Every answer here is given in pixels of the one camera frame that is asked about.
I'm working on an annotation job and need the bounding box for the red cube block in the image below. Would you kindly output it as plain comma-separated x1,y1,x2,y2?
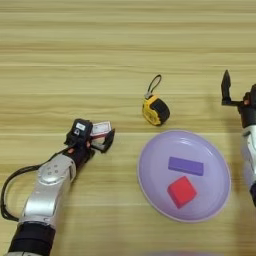
166,175,198,210

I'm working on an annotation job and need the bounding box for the small white card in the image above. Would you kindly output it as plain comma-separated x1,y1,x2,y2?
89,120,113,139

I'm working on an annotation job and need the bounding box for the lilac round plate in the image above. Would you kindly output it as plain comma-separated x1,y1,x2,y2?
137,129,232,223

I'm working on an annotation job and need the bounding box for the yellow black tape measure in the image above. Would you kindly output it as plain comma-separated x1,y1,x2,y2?
142,74,171,127

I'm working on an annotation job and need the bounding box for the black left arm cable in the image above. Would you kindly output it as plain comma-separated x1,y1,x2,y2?
0,148,69,223

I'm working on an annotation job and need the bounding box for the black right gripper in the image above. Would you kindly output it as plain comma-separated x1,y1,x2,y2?
220,69,256,129

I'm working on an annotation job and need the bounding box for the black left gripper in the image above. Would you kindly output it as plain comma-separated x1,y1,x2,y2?
63,128,117,169

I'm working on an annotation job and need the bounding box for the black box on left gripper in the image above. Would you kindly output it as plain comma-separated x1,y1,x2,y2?
66,118,94,143

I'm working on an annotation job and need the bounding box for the purple rectangular block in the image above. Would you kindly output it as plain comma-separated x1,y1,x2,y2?
167,156,205,177

